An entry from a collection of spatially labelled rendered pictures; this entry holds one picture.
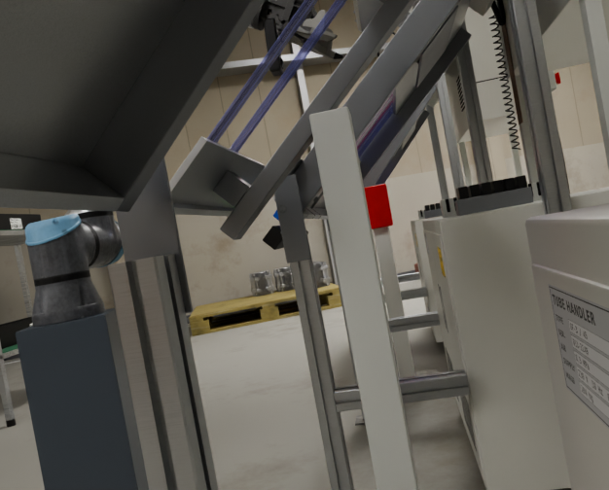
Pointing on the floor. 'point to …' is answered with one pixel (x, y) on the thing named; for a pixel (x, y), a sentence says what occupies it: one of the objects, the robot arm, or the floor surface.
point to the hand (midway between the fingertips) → (339, 51)
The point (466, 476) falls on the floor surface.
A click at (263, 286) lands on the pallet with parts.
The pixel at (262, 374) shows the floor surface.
